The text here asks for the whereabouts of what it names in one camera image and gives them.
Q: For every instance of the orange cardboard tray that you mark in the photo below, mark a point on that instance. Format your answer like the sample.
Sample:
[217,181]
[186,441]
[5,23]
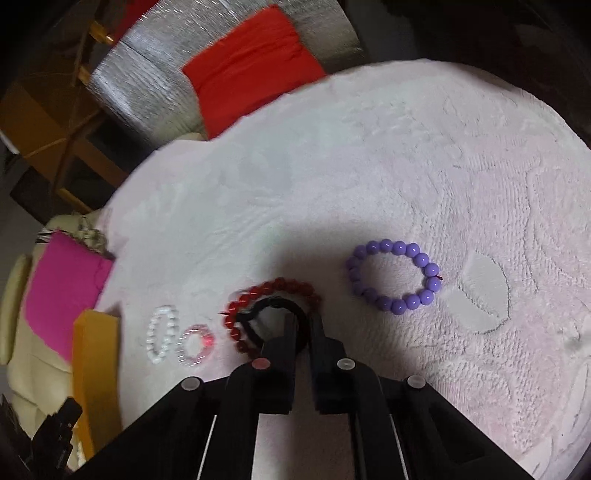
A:
[95,354]

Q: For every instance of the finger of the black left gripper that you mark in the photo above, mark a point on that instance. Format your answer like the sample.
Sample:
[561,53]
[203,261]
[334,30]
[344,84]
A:
[51,445]

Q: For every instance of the cream leather sofa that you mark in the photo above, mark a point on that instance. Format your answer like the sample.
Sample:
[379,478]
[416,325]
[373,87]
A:
[38,378]

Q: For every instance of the pink white embossed blanket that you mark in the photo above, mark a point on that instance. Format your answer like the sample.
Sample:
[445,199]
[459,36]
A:
[442,215]

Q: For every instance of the patterned fabric pouch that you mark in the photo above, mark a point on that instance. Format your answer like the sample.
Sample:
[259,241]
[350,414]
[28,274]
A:
[86,233]

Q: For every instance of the red cushion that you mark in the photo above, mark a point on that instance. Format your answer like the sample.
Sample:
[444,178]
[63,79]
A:
[257,62]

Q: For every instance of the wooden cabinet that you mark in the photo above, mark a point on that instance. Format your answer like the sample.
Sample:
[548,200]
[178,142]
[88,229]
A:
[76,156]

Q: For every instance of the silver foil insulation sheet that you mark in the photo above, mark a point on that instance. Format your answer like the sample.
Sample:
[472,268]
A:
[140,83]

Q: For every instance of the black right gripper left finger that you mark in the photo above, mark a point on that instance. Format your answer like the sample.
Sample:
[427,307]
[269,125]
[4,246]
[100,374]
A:
[266,384]

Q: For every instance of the magenta cushion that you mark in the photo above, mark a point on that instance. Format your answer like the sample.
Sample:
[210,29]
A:
[68,280]

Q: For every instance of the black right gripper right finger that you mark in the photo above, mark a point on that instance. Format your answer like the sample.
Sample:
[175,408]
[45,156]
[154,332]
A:
[340,385]

